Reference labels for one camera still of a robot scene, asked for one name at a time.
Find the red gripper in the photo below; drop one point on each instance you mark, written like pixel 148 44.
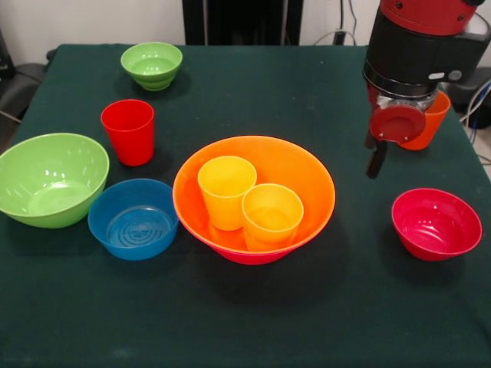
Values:
pixel 397 124

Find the large orange bowl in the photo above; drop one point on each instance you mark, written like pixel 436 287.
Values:
pixel 299 168

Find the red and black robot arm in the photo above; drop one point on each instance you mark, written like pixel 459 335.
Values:
pixel 418 46

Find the orange cup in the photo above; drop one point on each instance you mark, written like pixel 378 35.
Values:
pixel 435 126

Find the red bowl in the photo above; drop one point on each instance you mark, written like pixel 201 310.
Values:
pixel 433 226

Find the black equipment base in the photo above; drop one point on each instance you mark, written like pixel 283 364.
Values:
pixel 472 90

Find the black power adapter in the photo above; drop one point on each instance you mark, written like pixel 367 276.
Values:
pixel 339 38

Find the black cabinet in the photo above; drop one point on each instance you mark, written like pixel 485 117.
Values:
pixel 245 19

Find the dark green tablecloth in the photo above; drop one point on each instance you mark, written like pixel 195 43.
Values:
pixel 245 306

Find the small green bowl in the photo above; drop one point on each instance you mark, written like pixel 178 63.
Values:
pixel 151 65

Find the red cup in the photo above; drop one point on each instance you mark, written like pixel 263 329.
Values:
pixel 130 145

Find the blue bowl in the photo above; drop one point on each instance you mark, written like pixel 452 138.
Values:
pixel 132 251

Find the large green bowl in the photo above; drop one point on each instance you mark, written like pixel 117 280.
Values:
pixel 50 180

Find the black chair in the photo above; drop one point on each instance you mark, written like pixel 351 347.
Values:
pixel 23 84

